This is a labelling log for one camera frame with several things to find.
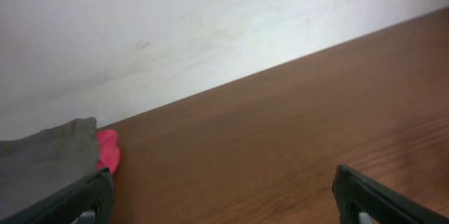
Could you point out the red garment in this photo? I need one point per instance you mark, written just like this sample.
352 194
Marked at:
109 152

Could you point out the grey shorts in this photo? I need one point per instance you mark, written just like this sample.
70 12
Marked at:
38 165

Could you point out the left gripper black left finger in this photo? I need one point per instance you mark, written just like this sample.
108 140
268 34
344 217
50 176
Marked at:
88 200

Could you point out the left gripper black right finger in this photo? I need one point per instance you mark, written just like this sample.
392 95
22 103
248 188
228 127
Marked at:
361 199

